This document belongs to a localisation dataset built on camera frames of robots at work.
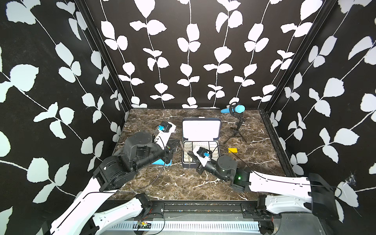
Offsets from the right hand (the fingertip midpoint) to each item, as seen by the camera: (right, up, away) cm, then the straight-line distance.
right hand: (188, 151), depth 65 cm
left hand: (-4, +6, -8) cm, 11 cm away
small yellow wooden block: (+29, -6, +31) cm, 42 cm away
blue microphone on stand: (+30, +21, +20) cm, 42 cm away
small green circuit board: (-22, -38, +6) cm, 45 cm away
